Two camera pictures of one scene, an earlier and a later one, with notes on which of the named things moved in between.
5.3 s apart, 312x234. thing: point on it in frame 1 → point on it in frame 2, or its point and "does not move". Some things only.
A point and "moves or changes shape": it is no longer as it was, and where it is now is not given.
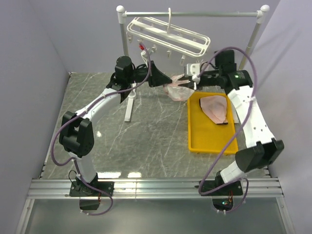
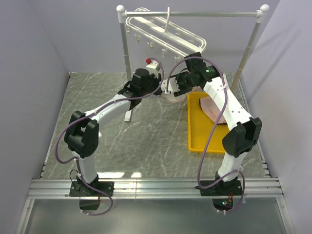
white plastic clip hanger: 162,35 moves or changes shape
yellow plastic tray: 203,136 does not move
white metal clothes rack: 262,14 does not move
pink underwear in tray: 216,107 does not move
